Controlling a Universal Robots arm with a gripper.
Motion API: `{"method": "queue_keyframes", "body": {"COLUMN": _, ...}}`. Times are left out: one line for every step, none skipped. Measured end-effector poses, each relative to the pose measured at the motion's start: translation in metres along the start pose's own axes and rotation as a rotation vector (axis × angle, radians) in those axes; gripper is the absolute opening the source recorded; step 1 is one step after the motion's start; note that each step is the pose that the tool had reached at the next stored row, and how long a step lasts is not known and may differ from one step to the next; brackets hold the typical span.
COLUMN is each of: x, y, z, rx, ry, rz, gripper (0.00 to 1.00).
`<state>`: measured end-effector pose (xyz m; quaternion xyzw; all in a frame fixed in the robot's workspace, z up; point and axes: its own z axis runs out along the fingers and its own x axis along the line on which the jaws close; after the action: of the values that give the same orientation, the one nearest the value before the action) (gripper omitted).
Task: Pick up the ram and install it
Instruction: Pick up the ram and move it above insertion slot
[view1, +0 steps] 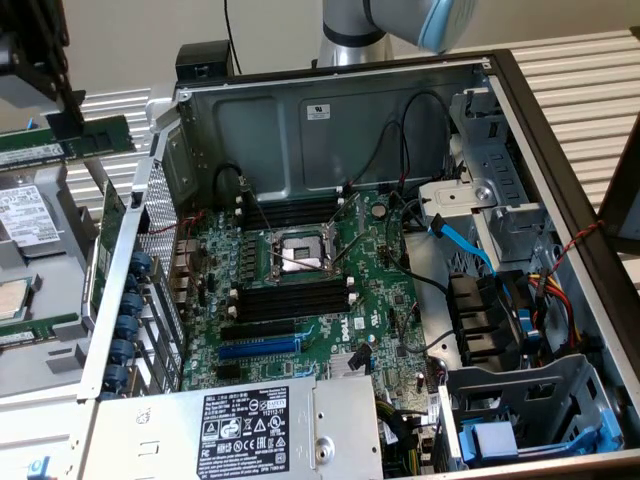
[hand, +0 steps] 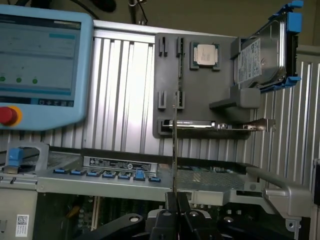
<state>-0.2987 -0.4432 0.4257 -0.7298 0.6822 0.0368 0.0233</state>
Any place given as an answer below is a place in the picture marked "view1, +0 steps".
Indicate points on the black box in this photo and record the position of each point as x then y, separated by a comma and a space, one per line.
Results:
200, 60

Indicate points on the small blue plastic piece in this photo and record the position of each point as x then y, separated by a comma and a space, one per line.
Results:
40, 470

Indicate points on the silver finned heat sink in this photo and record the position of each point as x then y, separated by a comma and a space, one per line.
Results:
342, 370

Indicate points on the metal socket cover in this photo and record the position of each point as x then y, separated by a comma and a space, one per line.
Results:
331, 250

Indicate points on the silver hard disk white label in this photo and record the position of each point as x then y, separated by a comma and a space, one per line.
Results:
25, 210

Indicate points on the green motherboard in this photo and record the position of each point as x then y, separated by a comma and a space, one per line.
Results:
380, 285

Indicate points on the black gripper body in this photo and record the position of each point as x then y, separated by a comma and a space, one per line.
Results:
30, 35

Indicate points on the green RAM stick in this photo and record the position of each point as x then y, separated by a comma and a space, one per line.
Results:
25, 334
105, 135

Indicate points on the blue expansion slot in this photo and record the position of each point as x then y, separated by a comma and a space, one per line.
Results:
260, 347

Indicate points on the short black expansion slot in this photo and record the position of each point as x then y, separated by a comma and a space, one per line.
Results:
228, 370

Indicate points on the green graphics card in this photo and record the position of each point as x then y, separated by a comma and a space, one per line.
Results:
112, 210

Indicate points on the blue plastic disk bracket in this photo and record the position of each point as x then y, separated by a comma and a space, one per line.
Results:
492, 440

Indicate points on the open grey PC case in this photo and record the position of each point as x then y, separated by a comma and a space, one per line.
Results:
260, 145

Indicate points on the long black expansion slot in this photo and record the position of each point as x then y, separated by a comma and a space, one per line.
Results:
257, 330

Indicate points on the white label sticker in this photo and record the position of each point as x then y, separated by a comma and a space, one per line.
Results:
316, 111

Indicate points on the dark brown panel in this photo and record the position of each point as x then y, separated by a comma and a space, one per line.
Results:
625, 200

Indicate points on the silver power supply unit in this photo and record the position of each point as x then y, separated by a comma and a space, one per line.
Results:
165, 425

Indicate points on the CPU socket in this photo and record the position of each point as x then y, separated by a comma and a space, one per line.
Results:
295, 250

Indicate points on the silver coin battery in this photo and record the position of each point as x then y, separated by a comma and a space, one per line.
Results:
380, 209

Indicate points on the silver CPU chip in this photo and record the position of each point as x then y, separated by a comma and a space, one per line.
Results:
10, 300

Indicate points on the thin metal locking lever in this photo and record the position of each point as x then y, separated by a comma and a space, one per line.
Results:
257, 205
345, 208

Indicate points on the blue slot retention clip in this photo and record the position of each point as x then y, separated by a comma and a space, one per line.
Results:
127, 326
116, 374
141, 263
132, 304
122, 348
131, 282

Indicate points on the grey parts rack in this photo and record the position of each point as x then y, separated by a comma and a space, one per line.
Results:
55, 285

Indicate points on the black plastic fan shroud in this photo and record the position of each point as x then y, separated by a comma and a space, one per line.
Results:
475, 320

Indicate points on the grey metal disk bay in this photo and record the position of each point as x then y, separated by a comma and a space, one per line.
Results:
500, 165
550, 385

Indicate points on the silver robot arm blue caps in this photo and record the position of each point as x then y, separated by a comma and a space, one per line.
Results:
350, 35

